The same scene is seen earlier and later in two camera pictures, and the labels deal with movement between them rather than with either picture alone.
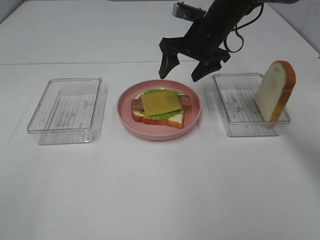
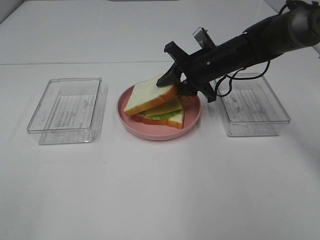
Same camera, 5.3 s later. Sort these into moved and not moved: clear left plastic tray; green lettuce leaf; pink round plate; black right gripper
Moved: black right gripper
Not moved: clear left plastic tray; green lettuce leaf; pink round plate
